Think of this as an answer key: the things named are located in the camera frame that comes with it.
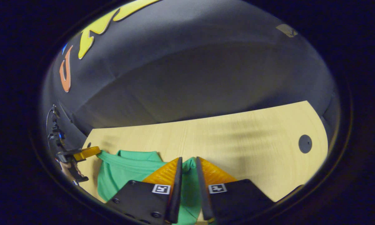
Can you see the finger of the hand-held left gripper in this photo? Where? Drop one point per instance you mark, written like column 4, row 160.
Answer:
column 88, row 152

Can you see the black backdrop cloth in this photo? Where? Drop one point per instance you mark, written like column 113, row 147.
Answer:
column 190, row 78

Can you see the green T-shirt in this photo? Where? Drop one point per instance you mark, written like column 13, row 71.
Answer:
column 124, row 175

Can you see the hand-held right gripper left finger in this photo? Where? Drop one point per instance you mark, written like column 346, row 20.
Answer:
column 176, row 200

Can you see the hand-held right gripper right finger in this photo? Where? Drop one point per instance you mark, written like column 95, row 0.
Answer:
column 204, row 203

